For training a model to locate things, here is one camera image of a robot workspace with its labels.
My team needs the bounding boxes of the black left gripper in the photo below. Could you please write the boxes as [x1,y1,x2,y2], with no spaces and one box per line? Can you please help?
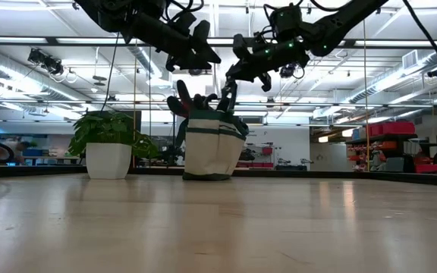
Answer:
[165,20,222,73]

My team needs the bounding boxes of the black shelf rack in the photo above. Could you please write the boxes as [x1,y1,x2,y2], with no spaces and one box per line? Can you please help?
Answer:
[345,121,419,174]

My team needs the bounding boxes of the black ceiling camera with cable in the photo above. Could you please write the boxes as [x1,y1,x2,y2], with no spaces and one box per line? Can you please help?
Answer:
[278,62,306,80]

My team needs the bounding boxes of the small red bins rack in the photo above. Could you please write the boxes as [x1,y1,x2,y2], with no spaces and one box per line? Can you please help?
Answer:
[235,146,275,168]

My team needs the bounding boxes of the blue shelving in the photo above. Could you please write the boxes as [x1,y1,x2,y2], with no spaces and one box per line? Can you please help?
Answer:
[0,132,71,167]

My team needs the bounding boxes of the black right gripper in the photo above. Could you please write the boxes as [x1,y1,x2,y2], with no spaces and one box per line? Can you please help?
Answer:
[225,34,311,93]

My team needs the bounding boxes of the black ceiling camera cluster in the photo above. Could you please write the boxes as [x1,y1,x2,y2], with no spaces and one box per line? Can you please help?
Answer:
[27,48,64,76]

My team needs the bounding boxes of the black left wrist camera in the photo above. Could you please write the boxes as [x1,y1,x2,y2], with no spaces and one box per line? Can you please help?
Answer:
[172,11,197,36]

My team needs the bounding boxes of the black red gardening glove pair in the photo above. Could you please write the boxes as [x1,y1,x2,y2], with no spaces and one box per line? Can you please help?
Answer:
[166,79,219,118]

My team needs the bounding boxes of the red floor bin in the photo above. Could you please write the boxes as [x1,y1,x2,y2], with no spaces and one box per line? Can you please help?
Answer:
[414,162,437,174]

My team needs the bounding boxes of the beige green canvas gardening bag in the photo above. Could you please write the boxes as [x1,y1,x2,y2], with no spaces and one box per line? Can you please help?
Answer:
[182,108,250,182]

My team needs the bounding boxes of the white air vent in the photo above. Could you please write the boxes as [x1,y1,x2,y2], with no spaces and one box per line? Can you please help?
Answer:
[402,49,420,70]

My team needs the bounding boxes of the background robot arms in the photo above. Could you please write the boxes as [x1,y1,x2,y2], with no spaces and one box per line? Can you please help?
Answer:
[275,157,314,171]

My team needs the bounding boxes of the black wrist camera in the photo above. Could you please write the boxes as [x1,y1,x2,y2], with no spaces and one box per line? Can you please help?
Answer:
[172,11,197,36]
[269,2,303,39]

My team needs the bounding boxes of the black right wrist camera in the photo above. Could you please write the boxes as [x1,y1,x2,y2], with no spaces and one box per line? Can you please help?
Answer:
[269,2,303,39]

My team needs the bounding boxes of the thin black cord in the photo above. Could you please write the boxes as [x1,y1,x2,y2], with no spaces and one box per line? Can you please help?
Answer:
[148,45,154,136]

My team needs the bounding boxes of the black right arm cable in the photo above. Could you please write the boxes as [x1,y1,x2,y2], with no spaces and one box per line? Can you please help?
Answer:
[402,0,437,94]

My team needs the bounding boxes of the black hanging cable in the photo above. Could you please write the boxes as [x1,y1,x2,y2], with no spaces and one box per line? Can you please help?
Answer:
[100,32,121,113]

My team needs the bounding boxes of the red storage bins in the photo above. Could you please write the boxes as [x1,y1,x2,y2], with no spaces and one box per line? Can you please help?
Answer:
[368,121,417,137]

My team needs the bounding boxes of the green plant in white pot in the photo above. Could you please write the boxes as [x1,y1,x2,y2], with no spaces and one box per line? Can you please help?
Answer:
[68,110,159,180]

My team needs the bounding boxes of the silver air duct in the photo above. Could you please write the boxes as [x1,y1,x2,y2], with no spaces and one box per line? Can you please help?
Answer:
[349,49,437,104]

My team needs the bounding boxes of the person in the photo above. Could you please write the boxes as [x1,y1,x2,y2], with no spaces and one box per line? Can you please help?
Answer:
[0,138,32,166]

